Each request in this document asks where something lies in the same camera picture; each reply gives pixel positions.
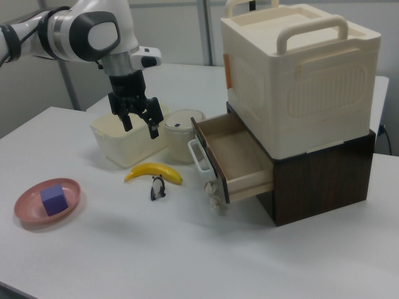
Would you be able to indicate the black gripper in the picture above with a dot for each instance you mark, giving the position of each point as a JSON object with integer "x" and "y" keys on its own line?
{"x": 126, "y": 84}

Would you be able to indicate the small panda toy figure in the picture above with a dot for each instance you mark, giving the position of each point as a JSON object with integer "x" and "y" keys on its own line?
{"x": 158, "y": 188}

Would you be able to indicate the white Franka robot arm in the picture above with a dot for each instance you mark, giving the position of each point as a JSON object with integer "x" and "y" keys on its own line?
{"x": 62, "y": 28}

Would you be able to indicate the wooden drawer with dark front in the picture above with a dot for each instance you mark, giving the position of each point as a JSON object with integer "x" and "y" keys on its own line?
{"x": 237, "y": 162}

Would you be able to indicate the cream plastic drawer cabinet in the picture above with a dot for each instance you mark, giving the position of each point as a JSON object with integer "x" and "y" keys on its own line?
{"x": 305, "y": 93}

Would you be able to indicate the open cream plastic bin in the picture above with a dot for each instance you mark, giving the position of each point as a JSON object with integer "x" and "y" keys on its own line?
{"x": 124, "y": 149}

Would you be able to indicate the small lidded cream container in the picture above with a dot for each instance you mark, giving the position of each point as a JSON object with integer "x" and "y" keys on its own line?
{"x": 179, "y": 140}

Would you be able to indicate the yellow banana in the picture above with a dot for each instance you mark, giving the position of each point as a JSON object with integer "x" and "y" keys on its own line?
{"x": 156, "y": 169}

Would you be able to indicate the purple cube block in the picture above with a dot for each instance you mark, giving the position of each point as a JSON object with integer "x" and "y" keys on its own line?
{"x": 54, "y": 201}

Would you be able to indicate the pink round plate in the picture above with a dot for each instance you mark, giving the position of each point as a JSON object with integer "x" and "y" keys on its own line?
{"x": 29, "y": 213}

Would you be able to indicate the dark wood cabinet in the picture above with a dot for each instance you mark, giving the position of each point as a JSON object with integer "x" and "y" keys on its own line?
{"x": 321, "y": 183}

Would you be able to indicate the grey partition post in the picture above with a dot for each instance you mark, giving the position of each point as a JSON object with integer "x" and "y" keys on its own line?
{"x": 70, "y": 84}
{"x": 208, "y": 31}

